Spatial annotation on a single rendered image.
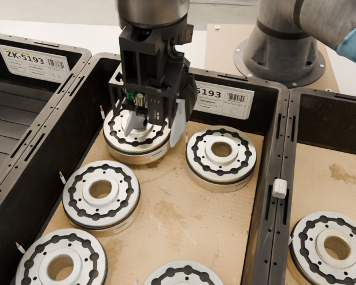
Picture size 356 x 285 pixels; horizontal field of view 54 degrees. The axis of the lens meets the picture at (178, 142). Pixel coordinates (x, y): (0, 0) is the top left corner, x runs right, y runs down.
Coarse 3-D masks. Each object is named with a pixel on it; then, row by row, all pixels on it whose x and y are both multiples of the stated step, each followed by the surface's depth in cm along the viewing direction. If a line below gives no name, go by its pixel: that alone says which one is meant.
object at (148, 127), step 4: (124, 116) 52; (128, 116) 52; (124, 120) 51; (124, 124) 51; (148, 124) 51; (152, 124) 51; (124, 128) 50; (144, 128) 50; (148, 128) 50; (152, 128) 51; (132, 132) 50; (136, 132) 50; (140, 132) 50; (144, 132) 50; (148, 132) 50
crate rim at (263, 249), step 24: (192, 72) 51; (216, 72) 51; (72, 96) 48; (288, 96) 48; (48, 120) 45; (24, 168) 41; (0, 192) 38; (264, 192) 38; (264, 216) 37; (264, 240) 35; (264, 264) 33
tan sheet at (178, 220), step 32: (192, 128) 58; (96, 160) 54; (160, 160) 54; (160, 192) 50; (192, 192) 50; (64, 224) 47; (160, 224) 47; (192, 224) 47; (224, 224) 47; (128, 256) 44; (160, 256) 44; (192, 256) 44; (224, 256) 44
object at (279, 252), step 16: (304, 96) 49; (320, 96) 48; (336, 96) 48; (352, 96) 48; (288, 112) 46; (288, 128) 44; (288, 144) 43; (288, 160) 41; (288, 176) 40; (288, 192) 39; (288, 208) 37; (288, 224) 36; (288, 240) 35; (272, 256) 34; (272, 272) 33
